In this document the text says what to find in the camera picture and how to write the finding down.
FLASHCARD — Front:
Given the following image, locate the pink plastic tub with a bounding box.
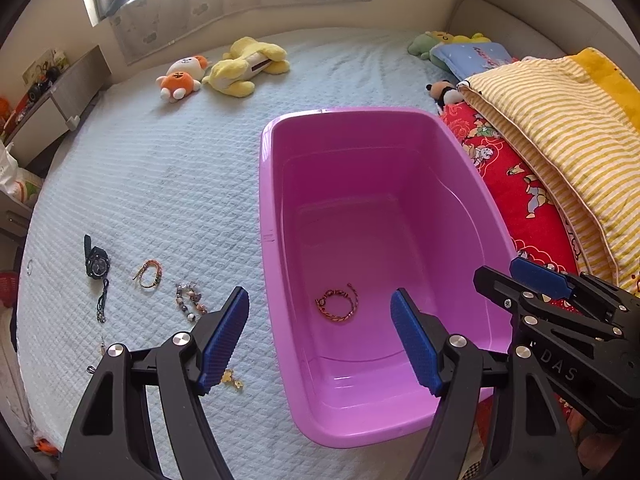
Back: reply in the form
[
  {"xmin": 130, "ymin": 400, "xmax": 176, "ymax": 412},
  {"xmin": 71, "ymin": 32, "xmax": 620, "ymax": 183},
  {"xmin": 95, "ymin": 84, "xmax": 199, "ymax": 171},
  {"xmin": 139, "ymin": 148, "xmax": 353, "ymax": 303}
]
[{"xmin": 258, "ymin": 106, "xmax": 518, "ymax": 449}]

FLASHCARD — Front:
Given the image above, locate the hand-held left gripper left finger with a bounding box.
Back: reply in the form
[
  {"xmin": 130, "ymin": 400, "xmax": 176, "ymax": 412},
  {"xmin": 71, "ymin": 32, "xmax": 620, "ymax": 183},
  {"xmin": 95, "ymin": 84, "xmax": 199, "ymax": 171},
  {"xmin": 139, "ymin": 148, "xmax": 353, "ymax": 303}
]
[{"xmin": 59, "ymin": 286, "xmax": 250, "ymax": 480}]

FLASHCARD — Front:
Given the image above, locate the black wrist watch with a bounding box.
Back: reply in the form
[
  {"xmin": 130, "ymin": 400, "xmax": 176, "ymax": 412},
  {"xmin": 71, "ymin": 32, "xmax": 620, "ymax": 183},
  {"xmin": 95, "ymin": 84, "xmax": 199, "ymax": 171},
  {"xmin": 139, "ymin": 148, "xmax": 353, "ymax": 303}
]
[{"xmin": 83, "ymin": 234, "xmax": 111, "ymax": 281}]

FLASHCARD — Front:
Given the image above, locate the red cartoon pillow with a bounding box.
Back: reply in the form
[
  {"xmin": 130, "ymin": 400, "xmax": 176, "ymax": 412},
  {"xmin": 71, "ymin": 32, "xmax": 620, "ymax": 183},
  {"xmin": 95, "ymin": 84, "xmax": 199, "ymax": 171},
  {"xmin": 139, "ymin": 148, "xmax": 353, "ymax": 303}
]
[{"xmin": 439, "ymin": 102, "xmax": 583, "ymax": 277}]

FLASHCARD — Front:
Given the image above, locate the beaded charm bracelet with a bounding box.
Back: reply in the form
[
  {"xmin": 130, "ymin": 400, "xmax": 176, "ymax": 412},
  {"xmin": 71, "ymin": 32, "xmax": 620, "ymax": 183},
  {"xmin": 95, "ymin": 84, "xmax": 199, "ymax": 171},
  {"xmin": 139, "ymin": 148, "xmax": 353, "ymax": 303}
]
[{"xmin": 174, "ymin": 282, "xmax": 208, "ymax": 323}]

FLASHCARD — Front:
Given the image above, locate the orange braided bracelet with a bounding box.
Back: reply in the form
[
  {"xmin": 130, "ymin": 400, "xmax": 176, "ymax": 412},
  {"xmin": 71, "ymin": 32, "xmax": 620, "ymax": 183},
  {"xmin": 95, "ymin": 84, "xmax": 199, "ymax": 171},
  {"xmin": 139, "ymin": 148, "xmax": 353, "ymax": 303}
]
[{"xmin": 133, "ymin": 259, "xmax": 164, "ymax": 289}]

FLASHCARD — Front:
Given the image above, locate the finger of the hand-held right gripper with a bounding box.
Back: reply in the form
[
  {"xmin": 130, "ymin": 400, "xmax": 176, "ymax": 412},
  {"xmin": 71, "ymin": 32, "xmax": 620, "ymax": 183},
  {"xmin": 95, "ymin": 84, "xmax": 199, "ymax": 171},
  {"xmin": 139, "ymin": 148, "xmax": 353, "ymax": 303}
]
[
  {"xmin": 509, "ymin": 256, "xmax": 640, "ymax": 321},
  {"xmin": 473, "ymin": 265, "xmax": 624, "ymax": 342}
]

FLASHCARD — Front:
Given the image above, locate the grey bedside shelf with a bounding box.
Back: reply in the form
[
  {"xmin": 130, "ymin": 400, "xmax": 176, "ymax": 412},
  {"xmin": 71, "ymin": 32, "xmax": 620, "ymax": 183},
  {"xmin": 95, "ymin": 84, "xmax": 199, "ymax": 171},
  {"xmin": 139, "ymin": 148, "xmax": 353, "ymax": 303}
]
[{"xmin": 0, "ymin": 45, "xmax": 114, "ymax": 171}]

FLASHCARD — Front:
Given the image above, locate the dark red braided bracelet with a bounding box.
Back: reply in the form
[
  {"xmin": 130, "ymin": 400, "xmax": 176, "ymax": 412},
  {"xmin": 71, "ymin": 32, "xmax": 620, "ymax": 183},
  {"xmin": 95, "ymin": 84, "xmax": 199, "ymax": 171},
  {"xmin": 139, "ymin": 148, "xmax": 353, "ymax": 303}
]
[{"xmin": 315, "ymin": 283, "xmax": 360, "ymax": 323}]

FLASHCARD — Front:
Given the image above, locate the yellow plush toy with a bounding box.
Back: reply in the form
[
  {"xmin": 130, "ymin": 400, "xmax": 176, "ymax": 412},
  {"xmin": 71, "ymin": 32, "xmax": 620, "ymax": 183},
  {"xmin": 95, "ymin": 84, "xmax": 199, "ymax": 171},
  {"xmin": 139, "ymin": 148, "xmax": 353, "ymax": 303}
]
[{"xmin": 202, "ymin": 36, "xmax": 291, "ymax": 98}]

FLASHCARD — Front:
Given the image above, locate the person's right hand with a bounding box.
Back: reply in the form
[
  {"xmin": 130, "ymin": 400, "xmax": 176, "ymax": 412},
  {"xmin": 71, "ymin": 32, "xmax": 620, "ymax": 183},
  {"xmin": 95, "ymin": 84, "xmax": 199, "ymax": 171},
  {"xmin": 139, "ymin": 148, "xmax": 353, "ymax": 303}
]
[{"xmin": 569, "ymin": 407, "xmax": 640, "ymax": 480}]

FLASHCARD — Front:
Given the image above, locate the panda plush toy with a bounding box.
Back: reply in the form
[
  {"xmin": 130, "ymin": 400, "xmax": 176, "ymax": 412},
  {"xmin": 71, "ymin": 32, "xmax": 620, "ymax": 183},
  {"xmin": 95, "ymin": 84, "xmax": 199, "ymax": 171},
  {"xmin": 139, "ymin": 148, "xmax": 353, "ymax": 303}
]
[{"xmin": 426, "ymin": 80, "xmax": 467, "ymax": 112}]

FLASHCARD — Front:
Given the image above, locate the green plush toy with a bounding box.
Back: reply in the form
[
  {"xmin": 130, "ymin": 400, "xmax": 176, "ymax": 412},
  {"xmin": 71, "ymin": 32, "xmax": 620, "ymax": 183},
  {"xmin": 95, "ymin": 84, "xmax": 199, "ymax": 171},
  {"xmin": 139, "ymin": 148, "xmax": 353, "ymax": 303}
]
[{"xmin": 407, "ymin": 31, "xmax": 493, "ymax": 59}]

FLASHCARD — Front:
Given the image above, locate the light blue bedspread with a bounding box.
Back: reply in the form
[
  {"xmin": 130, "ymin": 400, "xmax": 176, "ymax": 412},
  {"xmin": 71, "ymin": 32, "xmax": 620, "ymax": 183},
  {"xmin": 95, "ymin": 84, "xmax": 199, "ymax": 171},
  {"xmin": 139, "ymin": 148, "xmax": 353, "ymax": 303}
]
[{"xmin": 15, "ymin": 27, "xmax": 501, "ymax": 480}]

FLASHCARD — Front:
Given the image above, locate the yellow striped blanket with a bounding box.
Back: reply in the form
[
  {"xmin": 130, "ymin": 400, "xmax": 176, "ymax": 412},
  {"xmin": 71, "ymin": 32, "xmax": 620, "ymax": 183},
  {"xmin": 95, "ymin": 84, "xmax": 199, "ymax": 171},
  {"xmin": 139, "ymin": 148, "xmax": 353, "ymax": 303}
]
[{"xmin": 457, "ymin": 54, "xmax": 640, "ymax": 288}]

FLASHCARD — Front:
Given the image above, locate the orange and white plush toy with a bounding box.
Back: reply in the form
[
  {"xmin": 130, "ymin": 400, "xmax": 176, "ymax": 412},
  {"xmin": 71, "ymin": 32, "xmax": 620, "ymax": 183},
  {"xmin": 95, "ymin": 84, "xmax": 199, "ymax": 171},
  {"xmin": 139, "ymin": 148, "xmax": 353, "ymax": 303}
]
[{"xmin": 155, "ymin": 55, "xmax": 211, "ymax": 104}]

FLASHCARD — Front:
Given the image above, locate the white plastic bag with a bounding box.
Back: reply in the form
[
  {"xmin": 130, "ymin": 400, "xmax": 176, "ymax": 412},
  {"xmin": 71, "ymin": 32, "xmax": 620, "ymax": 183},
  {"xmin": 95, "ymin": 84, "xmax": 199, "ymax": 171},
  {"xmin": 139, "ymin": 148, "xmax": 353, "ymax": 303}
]
[{"xmin": 0, "ymin": 142, "xmax": 44, "ymax": 207}]

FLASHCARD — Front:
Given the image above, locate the red basket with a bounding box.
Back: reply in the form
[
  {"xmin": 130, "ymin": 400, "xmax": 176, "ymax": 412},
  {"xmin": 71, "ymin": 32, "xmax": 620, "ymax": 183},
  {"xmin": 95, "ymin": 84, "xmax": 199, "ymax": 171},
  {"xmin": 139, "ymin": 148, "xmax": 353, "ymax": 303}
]
[{"xmin": 0, "ymin": 271, "xmax": 19, "ymax": 309}]

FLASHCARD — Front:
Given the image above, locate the grey padded headboard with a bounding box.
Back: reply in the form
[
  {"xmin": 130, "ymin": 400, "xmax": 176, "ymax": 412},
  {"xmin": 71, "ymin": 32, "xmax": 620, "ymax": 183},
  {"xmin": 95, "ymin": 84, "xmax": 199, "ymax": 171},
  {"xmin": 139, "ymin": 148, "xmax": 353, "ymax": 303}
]
[{"xmin": 445, "ymin": 0, "xmax": 640, "ymax": 63}]

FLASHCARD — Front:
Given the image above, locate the blue printed pillow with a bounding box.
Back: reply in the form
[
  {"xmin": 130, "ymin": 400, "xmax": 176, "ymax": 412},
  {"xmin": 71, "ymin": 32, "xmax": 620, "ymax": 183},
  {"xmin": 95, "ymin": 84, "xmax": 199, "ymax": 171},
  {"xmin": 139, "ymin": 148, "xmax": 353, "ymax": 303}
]
[{"xmin": 429, "ymin": 42, "xmax": 519, "ymax": 84}]

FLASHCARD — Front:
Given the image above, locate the black cord necklace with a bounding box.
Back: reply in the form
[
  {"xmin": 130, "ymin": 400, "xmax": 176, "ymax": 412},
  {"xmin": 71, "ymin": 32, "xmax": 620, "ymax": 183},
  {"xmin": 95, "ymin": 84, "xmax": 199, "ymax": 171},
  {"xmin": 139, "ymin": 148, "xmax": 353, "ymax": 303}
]
[{"xmin": 86, "ymin": 279, "xmax": 112, "ymax": 375}]

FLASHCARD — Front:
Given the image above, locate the bright yellow blanket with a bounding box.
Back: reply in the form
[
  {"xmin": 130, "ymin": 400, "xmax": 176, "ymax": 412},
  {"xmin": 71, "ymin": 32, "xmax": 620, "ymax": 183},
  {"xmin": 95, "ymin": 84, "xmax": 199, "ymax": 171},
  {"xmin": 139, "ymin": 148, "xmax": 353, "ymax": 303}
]
[{"xmin": 570, "ymin": 47, "xmax": 640, "ymax": 131}]

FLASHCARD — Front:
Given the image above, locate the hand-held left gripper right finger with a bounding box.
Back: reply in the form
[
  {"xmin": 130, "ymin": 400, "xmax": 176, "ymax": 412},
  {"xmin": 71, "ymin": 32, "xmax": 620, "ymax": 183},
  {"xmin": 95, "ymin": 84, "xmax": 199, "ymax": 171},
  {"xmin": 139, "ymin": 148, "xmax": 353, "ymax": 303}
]
[{"xmin": 390, "ymin": 288, "xmax": 583, "ymax": 480}]

